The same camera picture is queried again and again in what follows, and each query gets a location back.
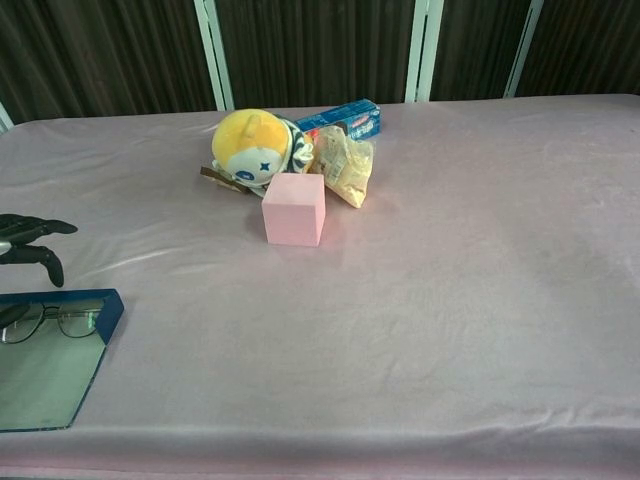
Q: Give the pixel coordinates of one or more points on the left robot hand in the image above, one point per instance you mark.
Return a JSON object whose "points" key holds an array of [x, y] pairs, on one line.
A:
{"points": [[30, 227]]}

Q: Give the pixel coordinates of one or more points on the blue glasses case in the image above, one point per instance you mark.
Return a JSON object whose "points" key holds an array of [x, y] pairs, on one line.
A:
{"points": [[45, 380]]}

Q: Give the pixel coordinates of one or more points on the thin metal eyeglasses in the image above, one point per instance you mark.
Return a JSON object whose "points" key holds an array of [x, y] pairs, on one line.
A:
{"points": [[75, 320]]}

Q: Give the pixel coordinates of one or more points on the brown snack wrapper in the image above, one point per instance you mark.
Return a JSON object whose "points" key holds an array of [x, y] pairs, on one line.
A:
{"points": [[215, 174]]}

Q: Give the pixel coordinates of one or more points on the pink tablecloth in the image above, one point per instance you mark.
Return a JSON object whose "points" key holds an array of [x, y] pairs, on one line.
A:
{"points": [[425, 300]]}

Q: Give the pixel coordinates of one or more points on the clear bag of snacks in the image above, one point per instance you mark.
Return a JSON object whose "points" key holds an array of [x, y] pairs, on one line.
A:
{"points": [[350, 170]]}

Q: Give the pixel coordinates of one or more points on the pink foam cube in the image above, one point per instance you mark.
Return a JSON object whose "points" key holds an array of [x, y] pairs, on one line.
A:
{"points": [[292, 215]]}

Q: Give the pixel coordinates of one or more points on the yellow plush toy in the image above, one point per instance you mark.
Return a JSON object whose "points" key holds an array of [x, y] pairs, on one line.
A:
{"points": [[250, 140]]}

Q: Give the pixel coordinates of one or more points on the dark folding screen panel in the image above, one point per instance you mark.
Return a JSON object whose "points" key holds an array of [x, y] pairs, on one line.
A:
{"points": [[475, 47], [100, 55], [320, 50], [585, 45]]}

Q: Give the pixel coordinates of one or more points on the blue cardboard snack box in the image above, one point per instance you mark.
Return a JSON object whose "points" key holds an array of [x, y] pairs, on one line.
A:
{"points": [[350, 117]]}

